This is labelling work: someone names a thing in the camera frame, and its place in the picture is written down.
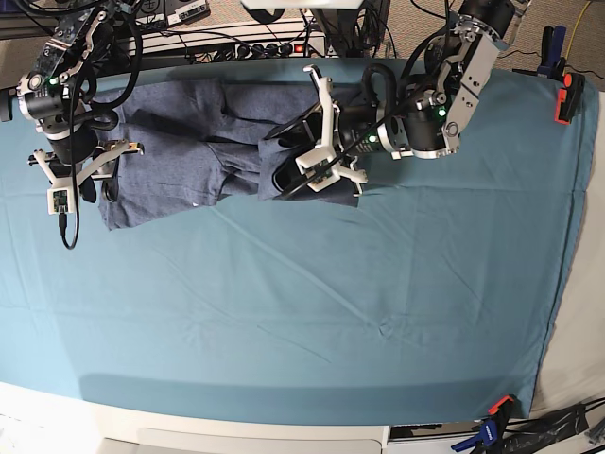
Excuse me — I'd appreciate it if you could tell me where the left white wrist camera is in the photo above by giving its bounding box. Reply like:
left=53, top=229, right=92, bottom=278
left=295, top=146, right=340, bottom=192

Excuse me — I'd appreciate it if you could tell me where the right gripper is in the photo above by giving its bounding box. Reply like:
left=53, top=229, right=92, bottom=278
left=27, top=130, right=143, bottom=204

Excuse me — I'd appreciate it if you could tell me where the white overhead camera mount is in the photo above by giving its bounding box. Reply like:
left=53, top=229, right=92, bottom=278
left=241, top=0, right=363, bottom=9

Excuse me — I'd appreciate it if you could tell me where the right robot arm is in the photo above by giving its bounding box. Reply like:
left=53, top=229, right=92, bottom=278
left=16, top=1, right=144, bottom=214

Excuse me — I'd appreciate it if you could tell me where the black plastic bag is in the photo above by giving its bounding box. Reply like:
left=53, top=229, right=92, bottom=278
left=501, top=403, right=589, bottom=454

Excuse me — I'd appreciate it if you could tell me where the camera black cable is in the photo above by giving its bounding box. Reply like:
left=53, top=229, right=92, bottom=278
left=56, top=94, right=81, bottom=252
left=278, top=27, right=455, bottom=200

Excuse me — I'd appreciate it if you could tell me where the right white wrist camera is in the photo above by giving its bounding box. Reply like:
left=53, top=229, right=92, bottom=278
left=46, top=187, right=76, bottom=215

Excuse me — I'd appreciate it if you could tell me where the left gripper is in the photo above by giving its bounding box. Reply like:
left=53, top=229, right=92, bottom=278
left=265, top=64, right=368, bottom=201

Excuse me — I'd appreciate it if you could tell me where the teal table cloth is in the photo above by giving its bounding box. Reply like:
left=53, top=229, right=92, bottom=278
left=1, top=70, right=600, bottom=426

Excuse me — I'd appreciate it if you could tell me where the orange black clamp top right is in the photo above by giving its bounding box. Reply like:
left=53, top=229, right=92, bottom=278
left=554, top=73, right=585, bottom=125

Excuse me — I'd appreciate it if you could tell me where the blue-grey heathered T-shirt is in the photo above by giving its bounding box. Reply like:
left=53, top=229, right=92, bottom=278
left=94, top=78, right=374, bottom=232

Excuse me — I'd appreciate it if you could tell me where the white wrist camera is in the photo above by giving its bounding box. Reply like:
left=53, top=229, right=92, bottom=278
left=295, top=146, right=340, bottom=192
left=46, top=187, right=76, bottom=215

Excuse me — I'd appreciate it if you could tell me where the orange blue clamp bottom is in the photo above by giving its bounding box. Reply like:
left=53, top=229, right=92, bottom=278
left=451, top=394, right=516, bottom=453

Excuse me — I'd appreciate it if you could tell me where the black clamp left edge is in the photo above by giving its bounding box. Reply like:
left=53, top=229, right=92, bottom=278
left=0, top=87, right=17, bottom=123

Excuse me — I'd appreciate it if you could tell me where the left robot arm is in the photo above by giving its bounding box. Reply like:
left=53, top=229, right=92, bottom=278
left=270, top=0, right=529, bottom=200

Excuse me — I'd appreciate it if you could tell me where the white power strip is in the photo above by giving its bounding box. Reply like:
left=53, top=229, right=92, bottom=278
left=201, top=35, right=326, bottom=62

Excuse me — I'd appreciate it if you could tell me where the yellow cable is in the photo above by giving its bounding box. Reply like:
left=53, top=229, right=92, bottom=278
left=564, top=0, right=593, bottom=56

